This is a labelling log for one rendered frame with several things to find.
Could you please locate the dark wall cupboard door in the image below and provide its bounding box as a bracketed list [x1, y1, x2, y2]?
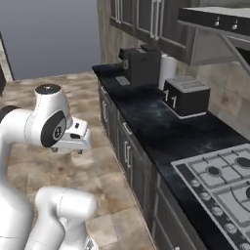
[135, 0, 160, 44]
[108, 0, 137, 37]
[157, 0, 200, 64]

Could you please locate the black coffee machine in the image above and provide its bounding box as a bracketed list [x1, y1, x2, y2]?
[114, 44, 162, 88]

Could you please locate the white paper towel roll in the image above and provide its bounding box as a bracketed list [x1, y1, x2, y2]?
[157, 53, 179, 92]

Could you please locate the silver wall cupboard handle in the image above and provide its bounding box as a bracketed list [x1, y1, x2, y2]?
[149, 0, 155, 39]
[155, 0, 165, 41]
[113, 0, 119, 22]

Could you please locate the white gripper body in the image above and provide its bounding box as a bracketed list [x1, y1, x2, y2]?
[50, 129, 94, 151]

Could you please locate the silver base cupboard handle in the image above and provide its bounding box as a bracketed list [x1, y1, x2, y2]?
[123, 140, 129, 165]
[101, 100, 109, 124]
[126, 145, 133, 170]

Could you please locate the dark cabinet unit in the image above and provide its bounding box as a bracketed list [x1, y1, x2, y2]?
[0, 31, 16, 97]

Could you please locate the grey range hood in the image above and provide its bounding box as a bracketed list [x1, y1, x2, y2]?
[177, 5, 250, 76]

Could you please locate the grey gas hob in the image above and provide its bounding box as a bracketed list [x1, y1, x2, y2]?
[171, 143, 250, 250]

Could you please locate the dark base cupboard door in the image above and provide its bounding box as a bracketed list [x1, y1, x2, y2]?
[116, 126, 157, 226]
[99, 93, 119, 154]
[151, 191, 199, 250]

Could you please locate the black toaster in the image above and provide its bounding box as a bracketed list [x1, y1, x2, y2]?
[161, 75, 212, 120]

